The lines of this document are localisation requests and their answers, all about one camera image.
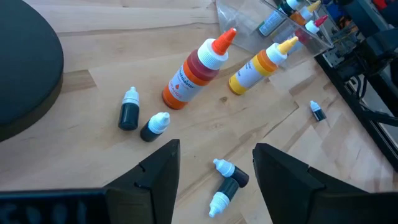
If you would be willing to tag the green food coloring bottle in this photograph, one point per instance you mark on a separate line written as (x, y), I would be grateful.
(273, 20)

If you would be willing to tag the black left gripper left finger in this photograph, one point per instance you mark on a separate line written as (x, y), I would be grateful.
(152, 193)

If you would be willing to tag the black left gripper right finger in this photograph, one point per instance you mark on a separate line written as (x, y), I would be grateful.
(289, 193)

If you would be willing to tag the black aluminium table frame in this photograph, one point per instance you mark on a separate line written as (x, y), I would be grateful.
(373, 130)

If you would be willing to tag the orange food coloring bottle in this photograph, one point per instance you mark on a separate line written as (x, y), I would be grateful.
(186, 84)

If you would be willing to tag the clear plastic container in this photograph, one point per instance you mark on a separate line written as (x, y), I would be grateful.
(242, 25)

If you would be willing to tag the small dark dropper bottle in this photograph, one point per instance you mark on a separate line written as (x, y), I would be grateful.
(155, 124)
(231, 171)
(318, 113)
(222, 199)
(129, 113)

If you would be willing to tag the red food coloring bottle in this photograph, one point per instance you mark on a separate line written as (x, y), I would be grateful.
(314, 26)

